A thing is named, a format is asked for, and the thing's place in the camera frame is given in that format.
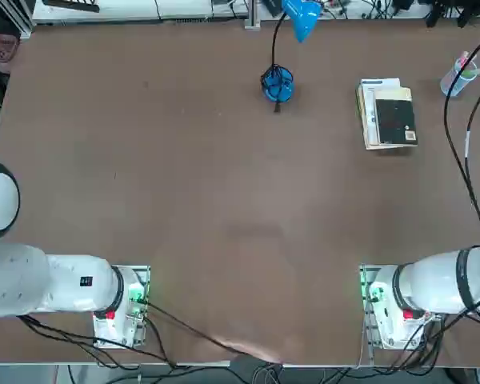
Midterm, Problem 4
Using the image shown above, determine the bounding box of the black and tan book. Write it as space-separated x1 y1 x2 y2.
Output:
374 87 420 147

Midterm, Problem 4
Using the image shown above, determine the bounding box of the blue desk lamp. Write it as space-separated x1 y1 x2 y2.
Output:
260 0 322 114

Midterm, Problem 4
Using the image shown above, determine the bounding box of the clear plastic cup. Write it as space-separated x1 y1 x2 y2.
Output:
439 50 480 98

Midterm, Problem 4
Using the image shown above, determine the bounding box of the black ridged power supply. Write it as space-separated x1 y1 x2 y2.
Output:
42 0 102 14

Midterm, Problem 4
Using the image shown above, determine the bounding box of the pink perforated plastic basket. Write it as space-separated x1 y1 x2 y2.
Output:
0 32 19 74

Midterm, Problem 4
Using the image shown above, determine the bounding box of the thin black power cable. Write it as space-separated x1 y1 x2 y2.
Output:
143 299 285 366

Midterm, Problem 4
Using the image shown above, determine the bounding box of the aluminium frame post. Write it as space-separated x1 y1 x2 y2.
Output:
244 0 262 30

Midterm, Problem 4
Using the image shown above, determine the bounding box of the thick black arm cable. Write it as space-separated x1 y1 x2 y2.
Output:
443 23 480 247

